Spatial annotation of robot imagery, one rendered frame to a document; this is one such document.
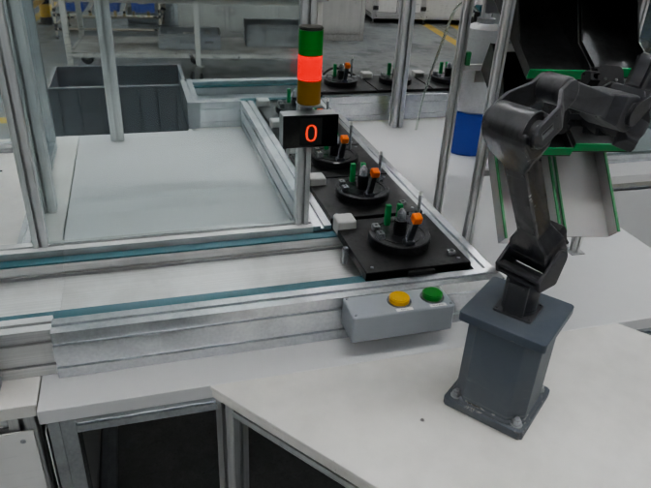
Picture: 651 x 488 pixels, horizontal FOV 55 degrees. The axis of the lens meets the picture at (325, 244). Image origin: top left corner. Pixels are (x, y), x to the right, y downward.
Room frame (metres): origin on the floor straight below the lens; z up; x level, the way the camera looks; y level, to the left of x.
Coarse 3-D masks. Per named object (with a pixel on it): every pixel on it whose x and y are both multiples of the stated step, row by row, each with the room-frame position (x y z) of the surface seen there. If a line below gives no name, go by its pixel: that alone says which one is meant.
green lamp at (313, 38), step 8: (304, 32) 1.27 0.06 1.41; (312, 32) 1.27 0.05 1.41; (320, 32) 1.28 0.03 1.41; (304, 40) 1.27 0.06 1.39; (312, 40) 1.27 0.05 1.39; (320, 40) 1.28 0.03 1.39; (304, 48) 1.27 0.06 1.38; (312, 48) 1.27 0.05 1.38; (320, 48) 1.28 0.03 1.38; (312, 56) 1.27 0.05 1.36
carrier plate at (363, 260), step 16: (368, 224) 1.31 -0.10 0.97; (432, 224) 1.33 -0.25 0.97; (352, 240) 1.23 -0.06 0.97; (432, 240) 1.25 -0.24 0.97; (448, 240) 1.25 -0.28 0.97; (352, 256) 1.18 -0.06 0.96; (368, 256) 1.16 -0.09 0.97; (384, 256) 1.17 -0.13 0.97; (400, 256) 1.17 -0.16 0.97; (416, 256) 1.17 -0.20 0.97; (432, 256) 1.18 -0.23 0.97; (448, 256) 1.18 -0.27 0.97; (464, 256) 1.18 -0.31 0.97; (368, 272) 1.09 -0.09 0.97; (384, 272) 1.10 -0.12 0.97; (400, 272) 1.11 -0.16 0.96
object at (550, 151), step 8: (488, 48) 1.46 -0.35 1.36; (488, 56) 1.45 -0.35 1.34; (512, 56) 1.48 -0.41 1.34; (488, 64) 1.45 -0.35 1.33; (512, 64) 1.49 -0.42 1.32; (488, 72) 1.44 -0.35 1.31; (504, 72) 1.48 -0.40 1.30; (512, 72) 1.49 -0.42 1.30; (520, 72) 1.49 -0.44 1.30; (488, 80) 1.43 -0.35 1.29; (504, 80) 1.35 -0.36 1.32; (512, 80) 1.46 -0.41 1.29; (520, 80) 1.46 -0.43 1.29; (528, 80) 1.46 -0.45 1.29; (504, 88) 1.34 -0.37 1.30; (512, 88) 1.43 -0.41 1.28; (560, 136) 1.30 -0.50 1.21; (568, 136) 1.28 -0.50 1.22; (552, 144) 1.28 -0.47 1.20; (560, 144) 1.28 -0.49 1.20; (568, 144) 1.26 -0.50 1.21; (544, 152) 1.24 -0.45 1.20; (552, 152) 1.24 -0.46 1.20; (560, 152) 1.25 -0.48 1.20; (568, 152) 1.25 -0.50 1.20
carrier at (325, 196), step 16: (320, 176) 1.54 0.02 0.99; (352, 176) 1.51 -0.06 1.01; (368, 176) 1.48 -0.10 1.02; (384, 176) 1.61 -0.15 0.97; (320, 192) 1.48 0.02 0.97; (336, 192) 1.46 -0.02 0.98; (352, 192) 1.45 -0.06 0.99; (384, 192) 1.46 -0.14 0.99; (400, 192) 1.51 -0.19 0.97; (336, 208) 1.39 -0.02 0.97; (352, 208) 1.39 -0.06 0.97; (368, 208) 1.40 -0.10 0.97; (384, 208) 1.40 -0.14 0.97; (416, 208) 1.41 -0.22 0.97
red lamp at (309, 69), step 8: (304, 56) 1.27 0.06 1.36; (320, 56) 1.28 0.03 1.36; (304, 64) 1.27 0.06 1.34; (312, 64) 1.27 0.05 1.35; (320, 64) 1.28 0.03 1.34; (304, 72) 1.27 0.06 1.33; (312, 72) 1.27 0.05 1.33; (320, 72) 1.28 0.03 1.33; (304, 80) 1.27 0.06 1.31; (312, 80) 1.27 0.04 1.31
